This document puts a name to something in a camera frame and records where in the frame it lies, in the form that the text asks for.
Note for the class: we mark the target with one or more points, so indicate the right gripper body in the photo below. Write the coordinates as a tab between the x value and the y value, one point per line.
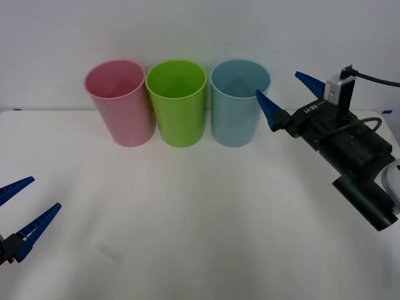
315	120

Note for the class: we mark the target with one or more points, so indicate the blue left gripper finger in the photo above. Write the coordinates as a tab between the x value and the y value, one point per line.
34	229
15	187

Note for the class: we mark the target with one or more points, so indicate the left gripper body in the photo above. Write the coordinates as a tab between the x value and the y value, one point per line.
1	249

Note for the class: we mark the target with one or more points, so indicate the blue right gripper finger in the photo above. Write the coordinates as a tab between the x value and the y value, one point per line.
272	111
314	84

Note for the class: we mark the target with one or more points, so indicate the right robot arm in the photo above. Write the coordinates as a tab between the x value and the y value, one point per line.
359	156

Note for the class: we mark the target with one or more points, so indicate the pale blue plastic bin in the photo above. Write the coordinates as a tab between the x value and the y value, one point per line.
237	122

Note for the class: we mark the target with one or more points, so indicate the green plastic bin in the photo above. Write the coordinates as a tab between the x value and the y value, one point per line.
179	122

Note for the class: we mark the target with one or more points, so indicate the pink plastic bin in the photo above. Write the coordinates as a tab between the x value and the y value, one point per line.
122	115

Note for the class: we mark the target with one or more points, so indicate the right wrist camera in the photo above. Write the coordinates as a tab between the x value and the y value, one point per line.
332	89

